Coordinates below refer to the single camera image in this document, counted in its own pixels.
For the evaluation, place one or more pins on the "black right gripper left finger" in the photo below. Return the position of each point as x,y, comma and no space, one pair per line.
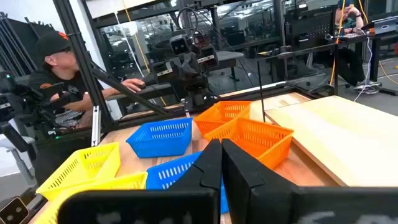
140,208

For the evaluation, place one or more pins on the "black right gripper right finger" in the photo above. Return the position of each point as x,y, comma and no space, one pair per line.
264,202

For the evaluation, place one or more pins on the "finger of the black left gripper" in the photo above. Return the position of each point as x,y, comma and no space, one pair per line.
164,70
206,59

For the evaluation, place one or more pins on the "yellow plastic basket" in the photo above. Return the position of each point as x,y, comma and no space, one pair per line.
77,168
124,182

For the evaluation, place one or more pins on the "blue plastic basket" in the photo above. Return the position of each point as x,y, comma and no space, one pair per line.
168,174
161,146

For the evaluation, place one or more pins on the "red-orange plastic basket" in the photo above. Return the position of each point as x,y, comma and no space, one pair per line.
217,116
267,152

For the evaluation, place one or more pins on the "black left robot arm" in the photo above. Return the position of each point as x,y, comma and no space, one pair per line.
199,93

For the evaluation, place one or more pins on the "person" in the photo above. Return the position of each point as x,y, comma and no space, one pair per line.
59,84
348,65

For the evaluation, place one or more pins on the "black perforated panel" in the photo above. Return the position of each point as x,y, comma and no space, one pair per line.
311,29

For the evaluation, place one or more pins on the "black desk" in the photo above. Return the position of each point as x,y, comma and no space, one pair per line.
323,46

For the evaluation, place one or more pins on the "silver laptop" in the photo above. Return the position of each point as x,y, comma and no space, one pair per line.
384,26

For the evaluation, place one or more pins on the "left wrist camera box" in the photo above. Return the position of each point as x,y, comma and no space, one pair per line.
179,45

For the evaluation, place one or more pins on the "black rig frame post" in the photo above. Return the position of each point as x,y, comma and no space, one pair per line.
79,53

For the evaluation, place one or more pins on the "white metal bracket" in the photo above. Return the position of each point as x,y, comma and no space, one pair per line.
95,127

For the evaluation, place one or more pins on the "black stereo camera box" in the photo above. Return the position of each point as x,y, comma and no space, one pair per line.
14,213

